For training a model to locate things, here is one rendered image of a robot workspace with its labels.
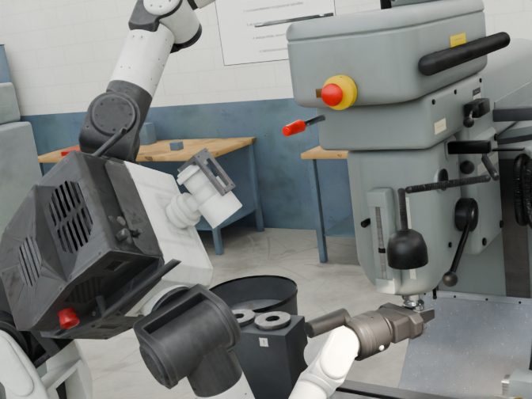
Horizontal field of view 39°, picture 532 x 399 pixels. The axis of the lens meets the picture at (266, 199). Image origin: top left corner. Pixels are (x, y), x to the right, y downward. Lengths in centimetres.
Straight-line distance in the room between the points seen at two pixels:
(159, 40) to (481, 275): 102
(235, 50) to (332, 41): 554
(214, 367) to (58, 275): 29
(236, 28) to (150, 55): 536
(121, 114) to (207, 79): 573
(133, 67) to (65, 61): 686
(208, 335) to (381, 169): 50
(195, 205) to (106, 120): 23
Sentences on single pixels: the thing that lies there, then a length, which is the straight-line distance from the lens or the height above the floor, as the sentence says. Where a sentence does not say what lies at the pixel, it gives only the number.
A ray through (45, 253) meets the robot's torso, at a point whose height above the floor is 158.
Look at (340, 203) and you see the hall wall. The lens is 661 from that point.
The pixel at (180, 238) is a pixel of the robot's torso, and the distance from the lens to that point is 133.
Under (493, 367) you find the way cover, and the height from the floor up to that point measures 99.
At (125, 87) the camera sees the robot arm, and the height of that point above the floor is 181.
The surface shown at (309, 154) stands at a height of 87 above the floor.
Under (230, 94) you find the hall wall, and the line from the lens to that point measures 698.
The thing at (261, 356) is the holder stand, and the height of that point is 111.
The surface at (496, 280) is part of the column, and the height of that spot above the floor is 118.
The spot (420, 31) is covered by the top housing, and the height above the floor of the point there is 185.
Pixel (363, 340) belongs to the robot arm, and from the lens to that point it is 155.
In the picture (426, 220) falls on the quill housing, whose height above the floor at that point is 148.
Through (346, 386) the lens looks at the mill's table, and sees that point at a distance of 196.
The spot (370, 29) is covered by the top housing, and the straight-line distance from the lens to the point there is 133.
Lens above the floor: 191
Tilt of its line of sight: 13 degrees down
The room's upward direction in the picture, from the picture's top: 8 degrees counter-clockwise
